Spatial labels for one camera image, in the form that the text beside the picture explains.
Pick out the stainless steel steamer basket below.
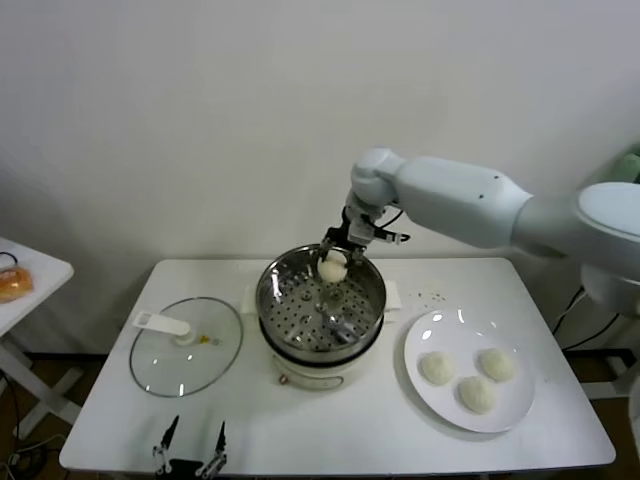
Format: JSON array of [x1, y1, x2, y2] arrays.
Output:
[[255, 243, 389, 362]]

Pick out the black power adapter cable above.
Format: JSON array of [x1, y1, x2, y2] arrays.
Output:
[[551, 287, 624, 352]]

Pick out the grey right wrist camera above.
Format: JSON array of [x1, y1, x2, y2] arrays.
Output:
[[348, 209, 385, 247]]

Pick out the glass lid white handle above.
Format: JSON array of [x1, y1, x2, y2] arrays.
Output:
[[128, 297, 245, 400]]

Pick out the white folding side table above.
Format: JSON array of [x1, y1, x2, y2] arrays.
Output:
[[0, 237, 84, 427]]

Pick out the white floor cable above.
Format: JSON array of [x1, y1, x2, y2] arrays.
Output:
[[0, 433, 67, 470]]

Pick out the white electric cooker pot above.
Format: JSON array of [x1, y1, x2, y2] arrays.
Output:
[[240, 282, 404, 392]]

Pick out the white steamed baozi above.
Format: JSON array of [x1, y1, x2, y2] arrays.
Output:
[[417, 351, 458, 387], [318, 249, 347, 282], [456, 375, 498, 415], [477, 347, 517, 384]]

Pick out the pale green object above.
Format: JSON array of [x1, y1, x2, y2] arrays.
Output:
[[617, 144, 640, 184]]

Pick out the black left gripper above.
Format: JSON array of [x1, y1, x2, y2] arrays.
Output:
[[152, 414, 229, 480]]

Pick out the golden bread bun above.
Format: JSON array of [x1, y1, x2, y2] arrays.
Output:
[[0, 267, 35, 304]]

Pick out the white round plate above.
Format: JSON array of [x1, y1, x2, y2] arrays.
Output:
[[402, 308, 536, 434]]

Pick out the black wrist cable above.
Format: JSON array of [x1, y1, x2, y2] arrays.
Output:
[[372, 204, 414, 246]]

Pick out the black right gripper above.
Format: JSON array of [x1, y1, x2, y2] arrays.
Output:
[[318, 205, 369, 268]]

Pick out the black floor cable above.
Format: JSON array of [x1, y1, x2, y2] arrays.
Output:
[[0, 373, 27, 442]]

